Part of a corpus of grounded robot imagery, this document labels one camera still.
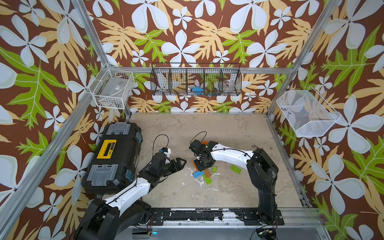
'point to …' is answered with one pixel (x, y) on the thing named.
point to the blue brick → (198, 174)
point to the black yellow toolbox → (114, 163)
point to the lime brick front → (207, 180)
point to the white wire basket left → (112, 88)
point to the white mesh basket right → (308, 114)
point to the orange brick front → (195, 167)
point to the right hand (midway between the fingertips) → (199, 167)
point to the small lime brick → (214, 169)
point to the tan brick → (207, 173)
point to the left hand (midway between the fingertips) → (183, 161)
